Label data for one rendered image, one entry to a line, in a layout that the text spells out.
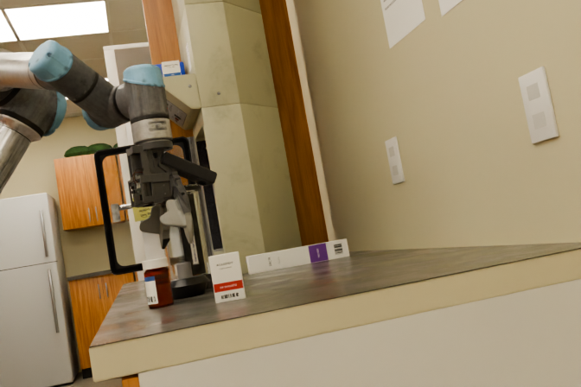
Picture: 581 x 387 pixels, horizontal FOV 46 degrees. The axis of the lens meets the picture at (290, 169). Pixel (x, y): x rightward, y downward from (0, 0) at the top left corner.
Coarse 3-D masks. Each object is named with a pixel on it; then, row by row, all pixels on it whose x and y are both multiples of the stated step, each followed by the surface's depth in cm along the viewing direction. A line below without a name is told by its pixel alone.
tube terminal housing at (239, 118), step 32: (192, 32) 190; (224, 32) 192; (256, 32) 205; (192, 64) 193; (224, 64) 191; (256, 64) 202; (224, 96) 190; (256, 96) 198; (192, 128) 218; (224, 128) 188; (256, 128) 195; (224, 160) 187; (256, 160) 192; (224, 192) 186; (256, 192) 188; (288, 192) 203; (224, 224) 185; (256, 224) 187; (288, 224) 199
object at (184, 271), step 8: (176, 264) 131; (184, 264) 130; (184, 272) 130; (176, 280) 128; (184, 280) 127; (192, 280) 128; (200, 280) 128; (208, 280) 131; (176, 288) 127; (184, 288) 127; (192, 288) 128; (200, 288) 129; (176, 296) 128; (184, 296) 128
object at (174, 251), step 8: (192, 184) 146; (192, 192) 146; (200, 208) 148; (200, 216) 147; (200, 224) 147; (176, 232) 144; (200, 232) 146; (176, 240) 144; (168, 248) 145; (176, 248) 144; (168, 256) 145; (176, 256) 143; (184, 256) 143; (208, 264) 147; (176, 272) 143; (208, 272) 146
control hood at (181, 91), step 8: (168, 80) 187; (176, 80) 187; (184, 80) 188; (192, 80) 188; (168, 88) 186; (176, 88) 187; (184, 88) 187; (192, 88) 188; (168, 96) 192; (176, 96) 187; (184, 96) 187; (192, 96) 188; (176, 104) 193; (184, 104) 188; (192, 104) 187; (200, 104) 188; (192, 112) 192; (192, 120) 204; (184, 128) 216
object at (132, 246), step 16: (112, 160) 215; (112, 176) 215; (128, 176) 215; (112, 192) 214; (128, 192) 214; (128, 208) 214; (144, 208) 214; (112, 224) 213; (128, 224) 213; (128, 240) 213; (144, 240) 213; (128, 256) 212; (144, 256) 212; (160, 256) 213
